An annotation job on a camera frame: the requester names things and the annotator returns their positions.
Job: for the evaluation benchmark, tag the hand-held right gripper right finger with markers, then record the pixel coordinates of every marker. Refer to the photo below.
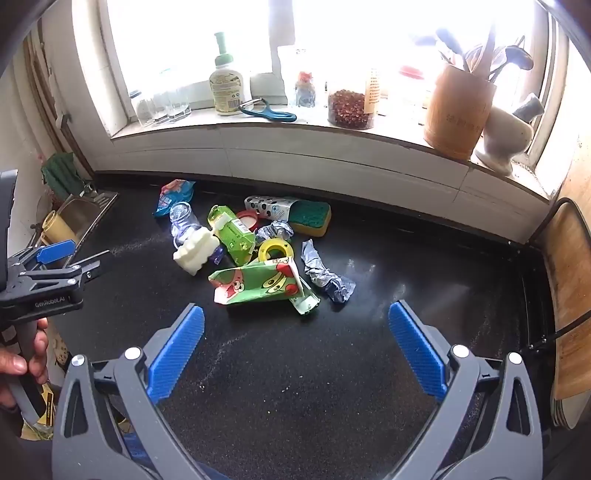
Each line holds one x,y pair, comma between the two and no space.
415,350

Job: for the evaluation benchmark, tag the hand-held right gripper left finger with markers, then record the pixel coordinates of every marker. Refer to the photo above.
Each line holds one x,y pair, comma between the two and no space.
178,355

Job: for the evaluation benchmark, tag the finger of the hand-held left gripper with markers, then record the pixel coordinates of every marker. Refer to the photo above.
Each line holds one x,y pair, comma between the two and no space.
56,251
90,268

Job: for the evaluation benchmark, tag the person's left hand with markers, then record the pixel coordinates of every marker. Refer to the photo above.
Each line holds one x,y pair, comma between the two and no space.
39,344

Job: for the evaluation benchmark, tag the yellow cup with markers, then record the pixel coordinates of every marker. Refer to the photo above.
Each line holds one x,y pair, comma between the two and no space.
55,228

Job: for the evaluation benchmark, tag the steel sink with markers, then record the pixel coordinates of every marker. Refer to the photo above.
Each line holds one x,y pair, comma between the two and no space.
87,212

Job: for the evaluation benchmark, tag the green cloth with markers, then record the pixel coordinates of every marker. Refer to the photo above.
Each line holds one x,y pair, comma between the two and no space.
60,173

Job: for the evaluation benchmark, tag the crushed clear plastic bottle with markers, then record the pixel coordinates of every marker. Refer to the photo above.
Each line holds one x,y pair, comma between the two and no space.
182,221

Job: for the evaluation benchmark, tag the yellow black box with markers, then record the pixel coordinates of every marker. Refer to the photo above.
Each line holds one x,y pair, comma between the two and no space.
46,406

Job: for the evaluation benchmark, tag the white foam block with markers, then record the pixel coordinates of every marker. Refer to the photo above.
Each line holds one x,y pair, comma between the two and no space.
196,251

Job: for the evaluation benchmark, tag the large green printed carton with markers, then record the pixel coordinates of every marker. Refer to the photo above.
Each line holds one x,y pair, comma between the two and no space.
258,286

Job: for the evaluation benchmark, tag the blue snack bag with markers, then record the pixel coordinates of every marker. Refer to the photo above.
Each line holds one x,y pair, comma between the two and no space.
173,194

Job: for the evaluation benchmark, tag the small pale green container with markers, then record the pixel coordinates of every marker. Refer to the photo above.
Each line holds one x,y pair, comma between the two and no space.
305,305

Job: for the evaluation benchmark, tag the crumpled blue white wrapper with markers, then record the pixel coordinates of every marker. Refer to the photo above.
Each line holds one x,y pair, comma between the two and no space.
323,272

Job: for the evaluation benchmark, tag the small green carton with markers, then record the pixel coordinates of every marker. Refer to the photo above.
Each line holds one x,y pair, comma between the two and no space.
235,237

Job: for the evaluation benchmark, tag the yellow tape roll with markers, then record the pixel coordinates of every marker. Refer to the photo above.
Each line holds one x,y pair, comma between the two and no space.
264,251

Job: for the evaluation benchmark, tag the crumpled silver foil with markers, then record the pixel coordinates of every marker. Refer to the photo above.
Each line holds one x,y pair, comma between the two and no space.
276,230

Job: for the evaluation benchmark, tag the clear drinking glass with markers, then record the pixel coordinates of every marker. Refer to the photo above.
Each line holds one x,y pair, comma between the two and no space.
142,110
180,104
161,108

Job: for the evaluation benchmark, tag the yellow green sponge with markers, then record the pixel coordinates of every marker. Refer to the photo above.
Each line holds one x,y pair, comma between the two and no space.
311,219

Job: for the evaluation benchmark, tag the wooden chair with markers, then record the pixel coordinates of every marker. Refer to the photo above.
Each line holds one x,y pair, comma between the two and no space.
572,277

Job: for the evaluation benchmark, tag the white polka dot carton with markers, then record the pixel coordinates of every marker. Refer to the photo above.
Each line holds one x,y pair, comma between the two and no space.
268,206

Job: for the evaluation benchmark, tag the white soap pump bottle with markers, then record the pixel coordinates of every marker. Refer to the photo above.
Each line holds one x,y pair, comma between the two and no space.
226,87

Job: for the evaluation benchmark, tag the white mortar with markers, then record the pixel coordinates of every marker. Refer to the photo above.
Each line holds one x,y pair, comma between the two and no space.
505,134

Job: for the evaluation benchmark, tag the wooden utensil holder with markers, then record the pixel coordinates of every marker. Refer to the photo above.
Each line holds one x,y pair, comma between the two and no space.
455,115

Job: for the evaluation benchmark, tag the jar of dried red berries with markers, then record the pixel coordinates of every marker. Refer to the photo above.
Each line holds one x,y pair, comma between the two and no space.
351,108

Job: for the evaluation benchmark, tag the clear jar with red lid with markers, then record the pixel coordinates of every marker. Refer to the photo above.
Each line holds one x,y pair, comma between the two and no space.
410,92

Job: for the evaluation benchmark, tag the orange labelled packet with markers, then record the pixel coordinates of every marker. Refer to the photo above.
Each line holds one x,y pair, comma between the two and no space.
372,92

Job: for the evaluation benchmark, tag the grey pestle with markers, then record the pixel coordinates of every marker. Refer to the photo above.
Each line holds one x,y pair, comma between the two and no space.
530,107

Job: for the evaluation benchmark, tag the small jar with red lid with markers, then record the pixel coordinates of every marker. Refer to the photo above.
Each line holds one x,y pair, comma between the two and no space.
305,92

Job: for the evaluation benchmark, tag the bunch of kitchen utensils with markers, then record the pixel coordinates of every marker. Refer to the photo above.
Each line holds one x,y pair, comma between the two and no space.
485,55

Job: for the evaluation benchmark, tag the brown wall pipe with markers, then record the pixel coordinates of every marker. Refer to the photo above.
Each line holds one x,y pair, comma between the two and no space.
46,101

